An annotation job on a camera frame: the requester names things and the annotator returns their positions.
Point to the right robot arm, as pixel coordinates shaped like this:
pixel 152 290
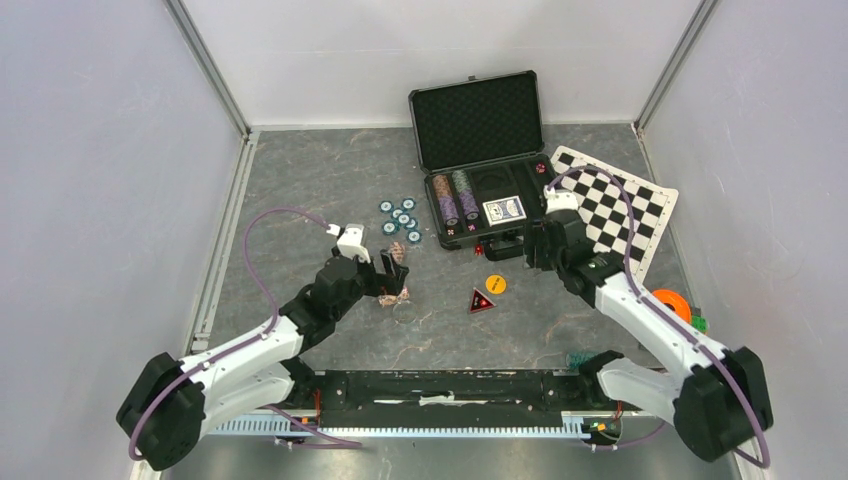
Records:
pixel 715 398

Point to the brown chip stack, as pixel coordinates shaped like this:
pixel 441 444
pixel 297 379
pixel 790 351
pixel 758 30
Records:
pixel 441 186

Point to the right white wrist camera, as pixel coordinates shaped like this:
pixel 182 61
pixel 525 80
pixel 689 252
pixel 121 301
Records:
pixel 559 200

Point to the black white checkered board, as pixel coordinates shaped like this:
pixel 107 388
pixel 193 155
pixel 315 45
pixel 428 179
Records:
pixel 624 212

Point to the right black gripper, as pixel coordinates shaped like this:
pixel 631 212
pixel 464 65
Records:
pixel 535 235

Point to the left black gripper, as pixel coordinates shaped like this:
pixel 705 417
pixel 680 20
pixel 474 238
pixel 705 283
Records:
pixel 380 283

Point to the purple chip stack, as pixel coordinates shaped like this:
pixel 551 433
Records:
pixel 469 205
pixel 448 210

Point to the clear round lid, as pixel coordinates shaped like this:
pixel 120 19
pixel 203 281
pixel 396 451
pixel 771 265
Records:
pixel 405 312

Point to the pink chip stack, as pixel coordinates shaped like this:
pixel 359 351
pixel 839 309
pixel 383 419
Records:
pixel 397 251
pixel 392 300

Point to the red triangular card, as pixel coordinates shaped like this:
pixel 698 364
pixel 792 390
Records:
pixel 479 302

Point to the yellow dealer button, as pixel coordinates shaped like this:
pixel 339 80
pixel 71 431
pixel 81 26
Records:
pixel 496 284

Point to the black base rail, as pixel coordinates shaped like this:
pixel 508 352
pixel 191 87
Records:
pixel 446 398

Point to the blue card deck in case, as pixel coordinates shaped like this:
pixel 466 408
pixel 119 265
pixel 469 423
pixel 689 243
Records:
pixel 504 210

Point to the green toy block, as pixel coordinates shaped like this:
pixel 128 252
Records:
pixel 700 324

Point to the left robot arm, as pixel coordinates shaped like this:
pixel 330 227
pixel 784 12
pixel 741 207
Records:
pixel 175 402

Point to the black poker set case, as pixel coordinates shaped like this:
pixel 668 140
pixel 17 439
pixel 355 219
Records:
pixel 491 129

